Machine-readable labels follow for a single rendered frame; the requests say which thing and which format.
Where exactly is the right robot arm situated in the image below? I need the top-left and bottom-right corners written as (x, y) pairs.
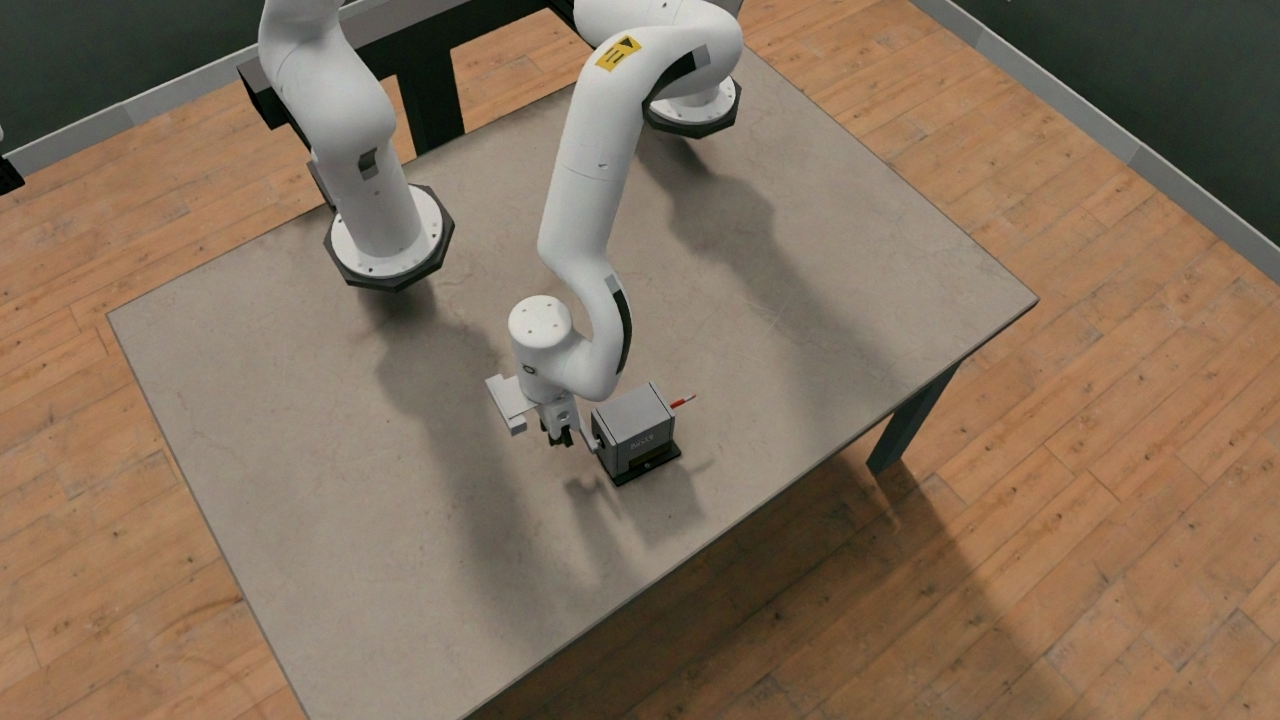
top-left (259, 0), bottom-right (443, 279)

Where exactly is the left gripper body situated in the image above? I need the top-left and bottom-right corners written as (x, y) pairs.
top-left (535, 392), bottom-right (580, 439)

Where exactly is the grey pencil sharpener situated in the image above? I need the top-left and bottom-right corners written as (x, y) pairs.
top-left (579, 380), bottom-right (696, 487)

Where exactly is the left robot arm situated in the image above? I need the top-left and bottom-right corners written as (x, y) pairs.
top-left (485, 0), bottom-right (742, 437)

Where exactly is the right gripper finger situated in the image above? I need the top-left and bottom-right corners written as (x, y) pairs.
top-left (0, 154), bottom-right (26, 196)

